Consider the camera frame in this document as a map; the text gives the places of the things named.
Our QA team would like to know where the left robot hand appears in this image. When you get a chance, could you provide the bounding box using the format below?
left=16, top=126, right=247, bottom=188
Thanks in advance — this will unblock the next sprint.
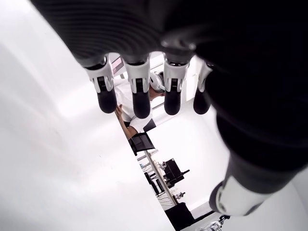
left=31, top=0, right=308, bottom=217

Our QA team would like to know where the seated person in white shirt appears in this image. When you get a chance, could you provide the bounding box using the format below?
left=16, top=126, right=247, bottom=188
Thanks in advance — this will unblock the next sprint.
left=114, top=71, right=167, bottom=142

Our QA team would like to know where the black equipment stand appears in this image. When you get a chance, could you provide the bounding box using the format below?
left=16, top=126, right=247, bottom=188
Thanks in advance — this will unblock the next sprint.
left=163, top=157, right=191, bottom=189

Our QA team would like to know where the pink lit display screen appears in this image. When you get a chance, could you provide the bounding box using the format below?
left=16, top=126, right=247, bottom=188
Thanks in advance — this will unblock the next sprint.
left=111, top=55, right=124, bottom=76

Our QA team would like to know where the black cabinet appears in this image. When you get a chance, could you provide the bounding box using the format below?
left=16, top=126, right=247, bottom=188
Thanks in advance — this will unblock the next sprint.
left=165, top=202, right=195, bottom=226

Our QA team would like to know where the white VR headset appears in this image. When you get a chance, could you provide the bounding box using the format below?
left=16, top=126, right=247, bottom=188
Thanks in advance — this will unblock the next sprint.
left=149, top=72, right=167, bottom=93

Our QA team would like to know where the black folding chair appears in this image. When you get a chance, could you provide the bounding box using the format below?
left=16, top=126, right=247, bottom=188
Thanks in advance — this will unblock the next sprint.
left=129, top=132, right=155, bottom=155

